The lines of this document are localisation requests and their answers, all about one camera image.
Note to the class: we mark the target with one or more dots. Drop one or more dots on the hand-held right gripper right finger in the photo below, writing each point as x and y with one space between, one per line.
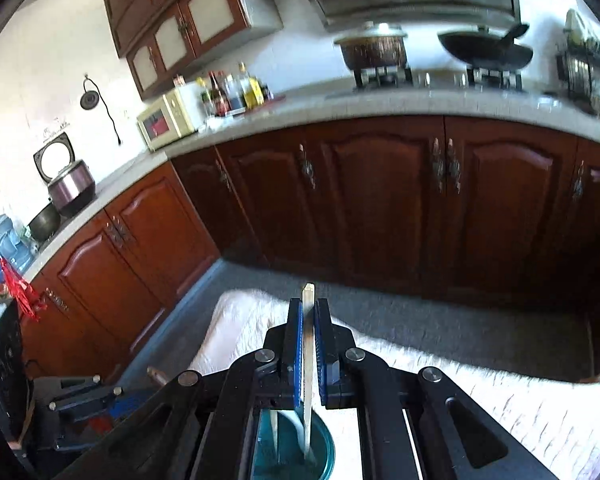
322 355

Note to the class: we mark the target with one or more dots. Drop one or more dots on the dark wooden base cabinets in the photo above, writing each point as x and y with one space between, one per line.
380 200

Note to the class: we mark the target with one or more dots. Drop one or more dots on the blue water jug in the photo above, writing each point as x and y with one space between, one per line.
2 242

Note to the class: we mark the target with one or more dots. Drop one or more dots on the cream microwave oven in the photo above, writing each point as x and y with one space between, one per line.
162 122

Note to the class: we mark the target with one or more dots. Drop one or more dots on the purple rice cooker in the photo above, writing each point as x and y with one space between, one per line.
70 187

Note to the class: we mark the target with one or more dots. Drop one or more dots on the red tassel ornament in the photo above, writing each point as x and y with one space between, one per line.
20 290

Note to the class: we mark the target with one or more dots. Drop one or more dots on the teal rimmed white utensil holder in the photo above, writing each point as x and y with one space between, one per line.
290 450

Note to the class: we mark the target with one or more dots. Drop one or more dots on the wooden upper cabinets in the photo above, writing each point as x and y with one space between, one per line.
180 20

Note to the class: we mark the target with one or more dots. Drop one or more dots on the gas stove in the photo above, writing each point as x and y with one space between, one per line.
430 82

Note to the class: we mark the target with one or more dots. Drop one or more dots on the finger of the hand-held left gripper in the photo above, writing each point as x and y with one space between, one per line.
125 402
80 427

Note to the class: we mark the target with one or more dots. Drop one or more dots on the speckled stone countertop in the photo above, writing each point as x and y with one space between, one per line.
305 107

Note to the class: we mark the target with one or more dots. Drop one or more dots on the black wok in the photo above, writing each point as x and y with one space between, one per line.
485 52

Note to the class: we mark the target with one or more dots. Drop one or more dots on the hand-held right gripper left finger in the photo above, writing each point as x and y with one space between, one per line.
294 355

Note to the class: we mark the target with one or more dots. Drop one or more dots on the dark lidded cooking pot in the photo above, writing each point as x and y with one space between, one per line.
372 50

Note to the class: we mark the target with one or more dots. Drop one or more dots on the white rag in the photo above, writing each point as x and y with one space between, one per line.
220 122

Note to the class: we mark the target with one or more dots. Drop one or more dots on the black metal bowl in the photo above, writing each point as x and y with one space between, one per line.
45 222

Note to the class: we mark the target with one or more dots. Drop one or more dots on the white countertop appliance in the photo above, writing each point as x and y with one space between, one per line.
192 102

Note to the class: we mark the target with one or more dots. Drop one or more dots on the white quilted tablecloth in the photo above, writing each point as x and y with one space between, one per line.
430 375

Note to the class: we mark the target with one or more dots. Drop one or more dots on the light bamboo chopstick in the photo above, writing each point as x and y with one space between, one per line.
308 310

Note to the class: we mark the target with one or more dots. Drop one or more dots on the group of condiment bottles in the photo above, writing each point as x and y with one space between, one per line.
232 92

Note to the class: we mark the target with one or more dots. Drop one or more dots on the brown bamboo chopstick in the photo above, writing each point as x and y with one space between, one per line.
155 376

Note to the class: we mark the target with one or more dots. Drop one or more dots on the black dish rack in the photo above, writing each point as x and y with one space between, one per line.
587 75

